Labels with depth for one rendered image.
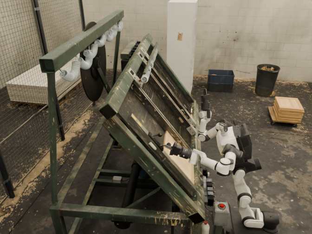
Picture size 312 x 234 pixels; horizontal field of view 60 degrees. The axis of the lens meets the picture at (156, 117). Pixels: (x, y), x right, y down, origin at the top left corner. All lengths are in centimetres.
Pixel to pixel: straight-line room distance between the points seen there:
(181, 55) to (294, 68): 317
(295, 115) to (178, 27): 291
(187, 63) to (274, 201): 353
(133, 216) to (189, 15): 446
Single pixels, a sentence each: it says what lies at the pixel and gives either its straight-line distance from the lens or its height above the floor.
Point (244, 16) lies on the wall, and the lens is 746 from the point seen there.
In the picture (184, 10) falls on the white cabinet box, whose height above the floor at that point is 190.
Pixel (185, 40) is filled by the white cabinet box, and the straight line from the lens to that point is 614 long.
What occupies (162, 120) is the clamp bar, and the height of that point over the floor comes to 140.
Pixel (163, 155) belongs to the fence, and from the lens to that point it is 238.
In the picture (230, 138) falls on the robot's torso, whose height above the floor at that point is 136.
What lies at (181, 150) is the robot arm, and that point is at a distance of 225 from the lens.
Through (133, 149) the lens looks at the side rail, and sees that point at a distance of 208.
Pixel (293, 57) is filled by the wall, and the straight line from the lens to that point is 790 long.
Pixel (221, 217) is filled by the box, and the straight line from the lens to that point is 252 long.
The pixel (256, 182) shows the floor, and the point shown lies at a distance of 427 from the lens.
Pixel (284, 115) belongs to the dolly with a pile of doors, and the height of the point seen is 25.
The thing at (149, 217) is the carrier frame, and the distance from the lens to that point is 256.
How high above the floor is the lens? 273
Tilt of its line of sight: 29 degrees down
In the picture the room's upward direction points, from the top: straight up
